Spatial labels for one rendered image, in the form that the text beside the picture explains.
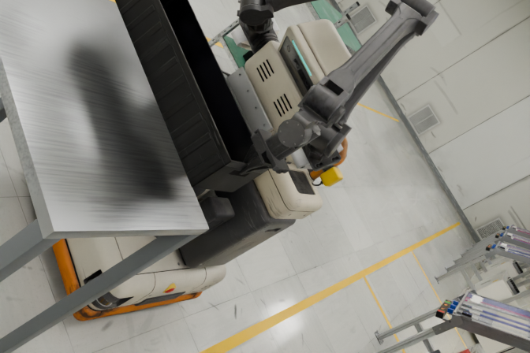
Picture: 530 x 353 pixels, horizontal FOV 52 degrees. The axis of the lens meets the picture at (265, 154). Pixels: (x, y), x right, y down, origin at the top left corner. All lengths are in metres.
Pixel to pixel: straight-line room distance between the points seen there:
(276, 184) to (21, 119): 1.00
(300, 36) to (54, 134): 0.73
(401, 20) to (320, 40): 0.29
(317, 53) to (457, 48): 9.44
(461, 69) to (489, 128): 1.19
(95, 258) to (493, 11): 9.80
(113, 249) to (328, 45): 0.94
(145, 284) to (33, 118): 0.95
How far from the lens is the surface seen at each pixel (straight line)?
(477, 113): 10.65
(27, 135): 1.06
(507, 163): 10.55
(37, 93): 1.14
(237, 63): 3.52
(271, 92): 1.59
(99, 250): 1.86
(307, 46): 1.51
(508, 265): 7.96
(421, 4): 1.39
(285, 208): 1.83
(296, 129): 1.08
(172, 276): 2.01
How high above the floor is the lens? 1.46
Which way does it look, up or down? 22 degrees down
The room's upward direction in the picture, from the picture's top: 57 degrees clockwise
